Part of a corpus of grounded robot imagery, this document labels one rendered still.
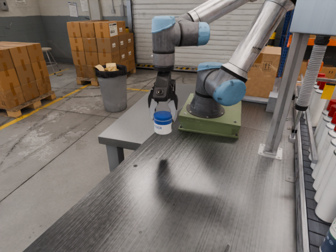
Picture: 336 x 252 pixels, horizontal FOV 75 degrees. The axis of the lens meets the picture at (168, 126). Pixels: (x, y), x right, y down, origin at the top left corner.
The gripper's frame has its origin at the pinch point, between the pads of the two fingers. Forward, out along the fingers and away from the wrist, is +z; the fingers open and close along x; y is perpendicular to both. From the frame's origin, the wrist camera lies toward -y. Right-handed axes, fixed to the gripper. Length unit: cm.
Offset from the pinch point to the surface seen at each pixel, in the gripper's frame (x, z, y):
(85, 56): 219, 43, 320
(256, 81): -45, 2, 68
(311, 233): -43, 9, -34
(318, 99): -62, -4, 23
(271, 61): -51, -10, 66
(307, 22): -41, -34, -1
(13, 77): 245, 45, 176
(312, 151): -49, 1, -11
